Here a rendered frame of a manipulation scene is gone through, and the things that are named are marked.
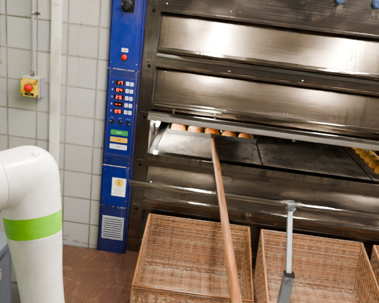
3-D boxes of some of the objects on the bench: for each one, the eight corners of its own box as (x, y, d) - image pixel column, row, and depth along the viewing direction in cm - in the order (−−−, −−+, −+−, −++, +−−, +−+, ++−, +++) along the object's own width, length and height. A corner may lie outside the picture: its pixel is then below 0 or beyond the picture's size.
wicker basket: (143, 255, 239) (147, 211, 231) (243, 269, 239) (251, 225, 230) (126, 314, 193) (131, 261, 185) (250, 330, 193) (260, 279, 184)
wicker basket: (250, 270, 238) (258, 227, 229) (351, 284, 237) (363, 241, 228) (259, 333, 192) (270, 281, 183) (384, 350, 191) (401, 299, 182)
